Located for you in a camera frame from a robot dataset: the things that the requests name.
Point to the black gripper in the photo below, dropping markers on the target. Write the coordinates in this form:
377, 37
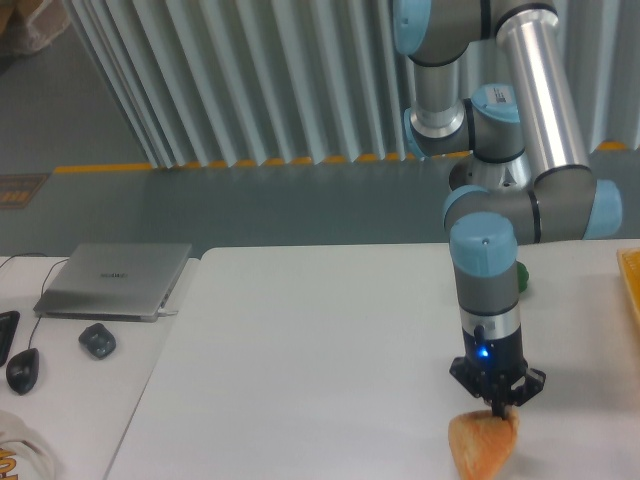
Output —
487, 360

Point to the triangular orange bread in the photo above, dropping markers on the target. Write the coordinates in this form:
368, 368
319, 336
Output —
481, 443

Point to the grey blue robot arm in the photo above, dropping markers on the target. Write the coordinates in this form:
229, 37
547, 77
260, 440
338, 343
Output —
489, 79

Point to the yellow plastic basket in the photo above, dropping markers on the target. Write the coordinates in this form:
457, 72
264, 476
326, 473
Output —
629, 266

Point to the green bell pepper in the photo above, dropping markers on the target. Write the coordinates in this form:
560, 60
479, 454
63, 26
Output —
523, 276

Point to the white laptop plug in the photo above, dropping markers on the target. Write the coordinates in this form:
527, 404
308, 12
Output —
166, 313

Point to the silver closed laptop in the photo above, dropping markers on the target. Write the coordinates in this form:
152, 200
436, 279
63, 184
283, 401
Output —
115, 281

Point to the white corrugated partition screen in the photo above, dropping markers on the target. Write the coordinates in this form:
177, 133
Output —
233, 81

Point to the white yellow cloth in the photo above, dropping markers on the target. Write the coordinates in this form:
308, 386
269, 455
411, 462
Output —
24, 453

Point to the black computer mouse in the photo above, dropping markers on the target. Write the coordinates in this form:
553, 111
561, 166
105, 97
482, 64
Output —
23, 370

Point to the black keyboard corner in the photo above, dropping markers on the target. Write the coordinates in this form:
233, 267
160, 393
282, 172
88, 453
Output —
8, 325

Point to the brown floor sign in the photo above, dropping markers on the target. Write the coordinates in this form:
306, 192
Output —
17, 190

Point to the clear bag with items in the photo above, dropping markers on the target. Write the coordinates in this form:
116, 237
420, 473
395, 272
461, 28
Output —
27, 27

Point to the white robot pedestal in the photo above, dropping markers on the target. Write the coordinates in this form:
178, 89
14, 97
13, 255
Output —
513, 175

